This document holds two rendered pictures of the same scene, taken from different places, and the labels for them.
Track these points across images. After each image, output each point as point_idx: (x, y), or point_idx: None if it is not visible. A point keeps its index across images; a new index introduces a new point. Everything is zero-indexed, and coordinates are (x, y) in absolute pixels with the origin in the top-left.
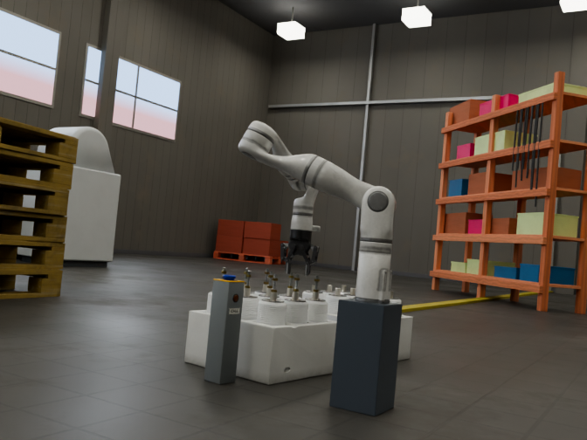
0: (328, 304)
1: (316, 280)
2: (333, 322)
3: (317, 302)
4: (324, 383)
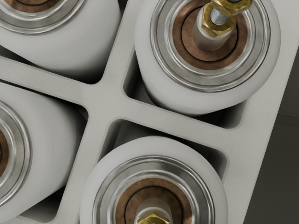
0: (280, 28)
1: (235, 13)
2: (287, 50)
3: (243, 94)
4: (270, 214)
